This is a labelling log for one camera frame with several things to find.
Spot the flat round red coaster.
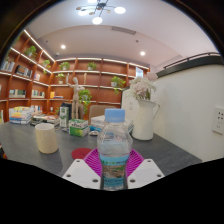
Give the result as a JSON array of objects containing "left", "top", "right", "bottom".
[{"left": 71, "top": 147, "right": 93, "bottom": 160}]

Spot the tan upholstered chair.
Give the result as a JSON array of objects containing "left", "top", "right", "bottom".
[{"left": 88, "top": 104, "right": 118, "bottom": 124}]

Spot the cream cup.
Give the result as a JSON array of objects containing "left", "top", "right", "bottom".
[{"left": 34, "top": 122, "right": 59, "bottom": 155}]

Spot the white jug vase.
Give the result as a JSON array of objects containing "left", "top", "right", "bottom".
[{"left": 131, "top": 98, "right": 160, "bottom": 141}]

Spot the ceiling air vent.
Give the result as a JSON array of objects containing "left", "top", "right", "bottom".
[{"left": 110, "top": 25, "right": 137, "bottom": 36}]

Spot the brown wooden shelf unit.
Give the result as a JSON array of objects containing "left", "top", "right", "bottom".
[{"left": 0, "top": 29, "right": 150, "bottom": 124}]

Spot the black ceiling track rail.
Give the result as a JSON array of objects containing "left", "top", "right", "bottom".
[{"left": 162, "top": 51, "right": 221, "bottom": 70}]

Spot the dark magazine stack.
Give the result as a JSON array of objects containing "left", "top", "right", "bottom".
[{"left": 30, "top": 113, "right": 61, "bottom": 127}]

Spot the ceiling chandelier with round lamps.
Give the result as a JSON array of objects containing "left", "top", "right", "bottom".
[{"left": 75, "top": 0, "right": 127, "bottom": 25}]

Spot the dark chair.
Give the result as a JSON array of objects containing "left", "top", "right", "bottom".
[{"left": 60, "top": 101, "right": 73, "bottom": 109}]

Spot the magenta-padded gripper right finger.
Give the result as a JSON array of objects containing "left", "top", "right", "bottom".
[{"left": 126, "top": 148, "right": 165, "bottom": 190}]

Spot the pink and white flower bouquet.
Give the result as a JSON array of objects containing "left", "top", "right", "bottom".
[{"left": 128, "top": 72, "right": 159, "bottom": 102}]

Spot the upright green and white carton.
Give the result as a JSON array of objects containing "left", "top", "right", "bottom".
[{"left": 59, "top": 106, "right": 70, "bottom": 129}]

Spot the green and white box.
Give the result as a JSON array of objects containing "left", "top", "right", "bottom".
[{"left": 68, "top": 118, "right": 90, "bottom": 138}]

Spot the wooden artist mannequin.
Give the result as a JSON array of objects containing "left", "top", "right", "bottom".
[{"left": 65, "top": 73, "right": 86, "bottom": 120}]

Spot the clear blue-capped water bottle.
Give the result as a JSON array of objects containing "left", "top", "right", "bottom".
[{"left": 96, "top": 108, "right": 134, "bottom": 192}]

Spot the colourful book stack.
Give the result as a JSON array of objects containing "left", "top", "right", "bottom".
[{"left": 8, "top": 105, "right": 34, "bottom": 126}]

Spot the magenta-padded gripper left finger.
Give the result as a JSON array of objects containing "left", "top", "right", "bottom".
[{"left": 62, "top": 148, "right": 103, "bottom": 190}]

